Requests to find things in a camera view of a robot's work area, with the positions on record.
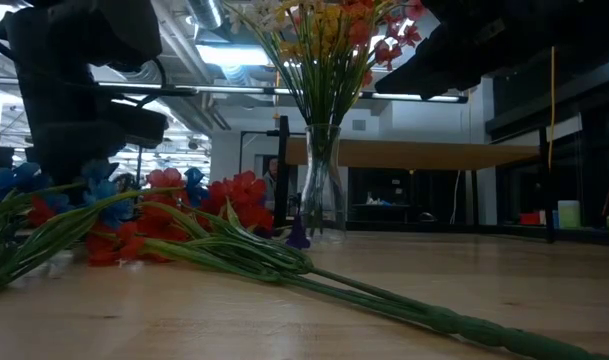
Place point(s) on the red flower bunch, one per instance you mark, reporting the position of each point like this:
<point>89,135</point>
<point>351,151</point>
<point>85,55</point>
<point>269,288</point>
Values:
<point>239,192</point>

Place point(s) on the wooden shelf black frame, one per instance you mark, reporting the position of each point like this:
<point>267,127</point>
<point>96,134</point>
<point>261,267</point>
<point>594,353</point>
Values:
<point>409,154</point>

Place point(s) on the green white canister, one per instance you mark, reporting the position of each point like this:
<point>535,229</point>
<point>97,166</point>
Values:
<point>569,215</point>

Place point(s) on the clear glass vase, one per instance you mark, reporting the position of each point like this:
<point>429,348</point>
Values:
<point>324,200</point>

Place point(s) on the red plastic box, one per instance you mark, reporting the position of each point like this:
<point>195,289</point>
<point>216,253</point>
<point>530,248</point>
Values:
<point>529,219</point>

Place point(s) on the silver air duct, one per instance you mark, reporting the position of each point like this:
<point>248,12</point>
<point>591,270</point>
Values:
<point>206,12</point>

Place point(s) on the long ceiling light bar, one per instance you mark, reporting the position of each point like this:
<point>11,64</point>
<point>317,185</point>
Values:
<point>284,91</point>

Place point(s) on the yellow flower bunch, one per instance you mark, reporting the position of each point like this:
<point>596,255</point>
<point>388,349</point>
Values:
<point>329,30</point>

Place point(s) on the person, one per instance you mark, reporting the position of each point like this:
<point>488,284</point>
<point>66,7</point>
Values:
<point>272,172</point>

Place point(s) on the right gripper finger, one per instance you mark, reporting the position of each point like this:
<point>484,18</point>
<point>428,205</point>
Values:
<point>429,75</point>

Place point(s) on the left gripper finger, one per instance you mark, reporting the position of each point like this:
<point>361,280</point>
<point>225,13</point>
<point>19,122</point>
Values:
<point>69,160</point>

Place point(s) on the blue flower bunch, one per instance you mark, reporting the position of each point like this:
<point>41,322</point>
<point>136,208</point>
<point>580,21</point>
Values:
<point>104,210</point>

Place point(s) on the black metal frame stand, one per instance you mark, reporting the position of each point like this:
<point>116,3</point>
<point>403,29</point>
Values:
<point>284,125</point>

